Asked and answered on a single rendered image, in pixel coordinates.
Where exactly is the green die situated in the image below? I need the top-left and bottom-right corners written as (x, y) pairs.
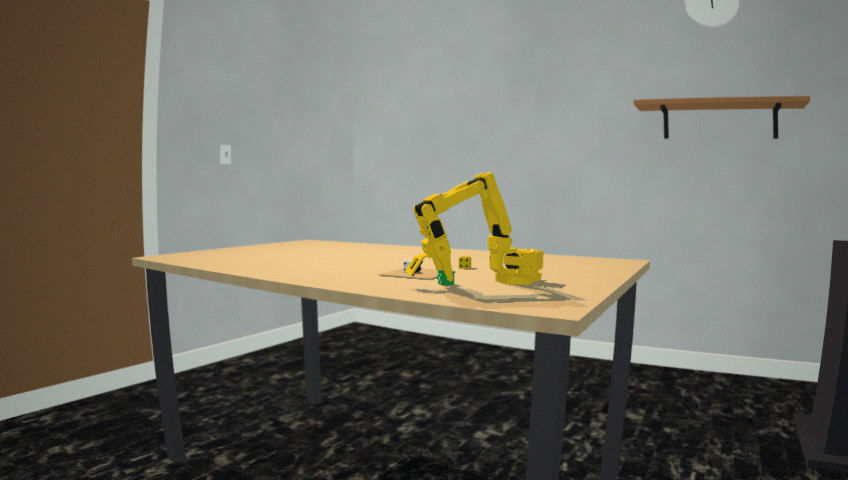
top-left (437, 270), bottom-right (455, 286)

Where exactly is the brown textured mat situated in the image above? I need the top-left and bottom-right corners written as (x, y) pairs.
top-left (379, 268), bottom-right (438, 280)

